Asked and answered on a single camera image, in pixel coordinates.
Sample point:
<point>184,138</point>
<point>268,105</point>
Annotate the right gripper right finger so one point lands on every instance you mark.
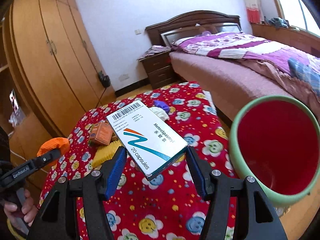
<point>255,216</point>

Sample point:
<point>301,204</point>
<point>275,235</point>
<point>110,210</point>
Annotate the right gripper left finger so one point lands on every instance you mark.
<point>57,219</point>

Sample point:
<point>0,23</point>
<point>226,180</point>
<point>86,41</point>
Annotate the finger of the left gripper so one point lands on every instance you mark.
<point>40,162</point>

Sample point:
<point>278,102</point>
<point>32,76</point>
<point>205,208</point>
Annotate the orange wrapper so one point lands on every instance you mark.
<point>59,143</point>

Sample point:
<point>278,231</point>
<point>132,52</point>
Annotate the yellow foam mesh piece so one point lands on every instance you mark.
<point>105,153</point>

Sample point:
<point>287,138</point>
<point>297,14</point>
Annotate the orange small carton box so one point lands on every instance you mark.
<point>100,134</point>

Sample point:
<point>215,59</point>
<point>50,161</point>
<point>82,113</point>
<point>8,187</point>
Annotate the white medicine box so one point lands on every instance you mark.
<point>152,144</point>

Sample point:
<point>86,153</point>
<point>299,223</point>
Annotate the cream paper ball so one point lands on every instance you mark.
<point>160,113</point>

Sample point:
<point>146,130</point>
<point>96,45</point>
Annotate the person's left hand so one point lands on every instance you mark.
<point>28,209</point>

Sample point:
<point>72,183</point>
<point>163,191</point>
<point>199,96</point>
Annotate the red bin green rim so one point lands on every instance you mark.
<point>275,139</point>

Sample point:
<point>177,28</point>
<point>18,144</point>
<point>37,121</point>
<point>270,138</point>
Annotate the red flower-pattern table cloth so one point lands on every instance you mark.
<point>166,207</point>

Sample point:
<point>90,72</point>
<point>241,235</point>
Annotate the black bag on wardrobe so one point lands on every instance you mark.
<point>104,79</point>

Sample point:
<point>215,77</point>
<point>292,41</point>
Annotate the wooden wardrobe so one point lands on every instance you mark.
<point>49,73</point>

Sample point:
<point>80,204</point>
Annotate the purple crumpled wrapper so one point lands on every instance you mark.
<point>162,105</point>

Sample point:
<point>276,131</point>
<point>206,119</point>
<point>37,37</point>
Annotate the pink bed mattress cover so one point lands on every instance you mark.
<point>234,83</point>

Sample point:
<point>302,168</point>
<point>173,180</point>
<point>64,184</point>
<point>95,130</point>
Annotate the dark wooden nightstand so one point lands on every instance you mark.
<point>159,70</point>

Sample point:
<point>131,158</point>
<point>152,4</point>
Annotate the blue plaid cloth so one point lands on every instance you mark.
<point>304,73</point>

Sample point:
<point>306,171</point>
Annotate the folded cloth on nightstand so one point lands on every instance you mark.
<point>154,50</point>

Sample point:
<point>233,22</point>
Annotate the purple white floral quilt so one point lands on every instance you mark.
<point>242,46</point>

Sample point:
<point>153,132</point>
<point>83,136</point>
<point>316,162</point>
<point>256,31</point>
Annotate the dark wooden bed headboard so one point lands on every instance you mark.
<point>188,19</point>

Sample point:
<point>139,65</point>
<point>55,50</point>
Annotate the wooden window cabinet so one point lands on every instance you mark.
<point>301,39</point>

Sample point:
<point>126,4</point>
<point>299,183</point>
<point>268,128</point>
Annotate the dark clothes on cabinet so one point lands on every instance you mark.
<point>277,22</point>

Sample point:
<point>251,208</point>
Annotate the red white curtain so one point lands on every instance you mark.
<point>254,13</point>

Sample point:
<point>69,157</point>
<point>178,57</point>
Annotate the wall socket plate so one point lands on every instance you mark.
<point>124,77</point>

